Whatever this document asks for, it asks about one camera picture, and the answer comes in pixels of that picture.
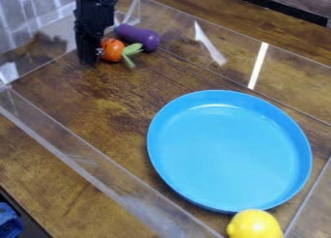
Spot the orange toy carrot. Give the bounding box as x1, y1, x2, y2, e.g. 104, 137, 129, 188
101, 38, 143, 68

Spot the blue object at corner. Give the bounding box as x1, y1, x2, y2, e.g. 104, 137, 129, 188
0, 202, 23, 238

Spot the clear acrylic enclosure wall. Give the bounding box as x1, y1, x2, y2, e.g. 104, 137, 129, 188
0, 0, 331, 238

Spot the purple toy eggplant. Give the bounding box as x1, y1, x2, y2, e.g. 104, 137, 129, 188
115, 23, 160, 52

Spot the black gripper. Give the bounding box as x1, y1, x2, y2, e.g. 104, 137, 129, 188
73, 0, 117, 64

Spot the yellow toy lemon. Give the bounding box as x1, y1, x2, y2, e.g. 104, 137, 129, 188
227, 209, 284, 238

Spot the blue round tray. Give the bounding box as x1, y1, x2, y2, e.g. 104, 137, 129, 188
145, 90, 312, 213

